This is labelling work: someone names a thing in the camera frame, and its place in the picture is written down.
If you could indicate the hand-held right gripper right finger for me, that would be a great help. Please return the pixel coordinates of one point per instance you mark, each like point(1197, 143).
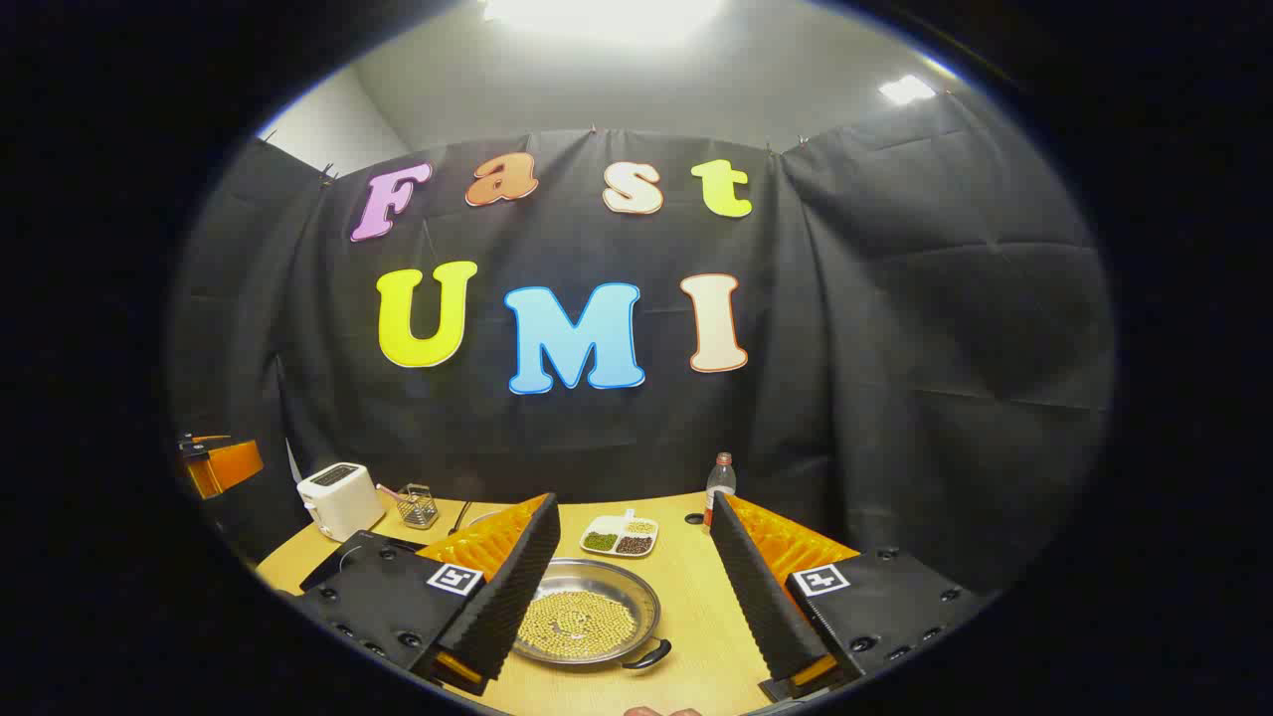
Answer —
point(761, 597)

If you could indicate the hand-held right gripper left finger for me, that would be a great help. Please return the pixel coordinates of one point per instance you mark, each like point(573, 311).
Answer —
point(507, 597)

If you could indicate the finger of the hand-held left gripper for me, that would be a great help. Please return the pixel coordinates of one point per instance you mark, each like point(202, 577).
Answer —
point(227, 465)

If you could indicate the heap of yellow soybeans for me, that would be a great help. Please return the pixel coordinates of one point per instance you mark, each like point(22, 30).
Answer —
point(582, 622)

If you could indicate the black induction cooktop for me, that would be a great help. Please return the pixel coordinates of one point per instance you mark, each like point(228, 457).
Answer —
point(333, 559)

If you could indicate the white round plate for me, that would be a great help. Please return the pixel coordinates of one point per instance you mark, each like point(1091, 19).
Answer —
point(487, 516)

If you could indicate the heap of green beans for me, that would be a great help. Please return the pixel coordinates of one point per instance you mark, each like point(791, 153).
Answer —
point(600, 541)

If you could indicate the white toaster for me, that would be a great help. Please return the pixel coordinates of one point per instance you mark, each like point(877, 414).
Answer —
point(338, 497)

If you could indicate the clear plastic bottle red label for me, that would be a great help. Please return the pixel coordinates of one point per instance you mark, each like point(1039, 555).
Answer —
point(720, 482)

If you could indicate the white divided dish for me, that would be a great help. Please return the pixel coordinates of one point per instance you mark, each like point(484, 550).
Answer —
point(612, 527)

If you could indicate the heap of dark red beans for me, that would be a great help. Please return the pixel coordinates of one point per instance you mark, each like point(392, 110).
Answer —
point(635, 545)

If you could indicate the small heap of pale beans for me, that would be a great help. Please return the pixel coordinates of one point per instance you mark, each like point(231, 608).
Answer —
point(639, 527)

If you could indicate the pink white stick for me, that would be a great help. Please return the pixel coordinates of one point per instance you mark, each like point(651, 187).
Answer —
point(390, 491)

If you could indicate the ceiling light panel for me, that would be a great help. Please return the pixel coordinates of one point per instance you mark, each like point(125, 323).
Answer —
point(907, 89)
point(607, 15)

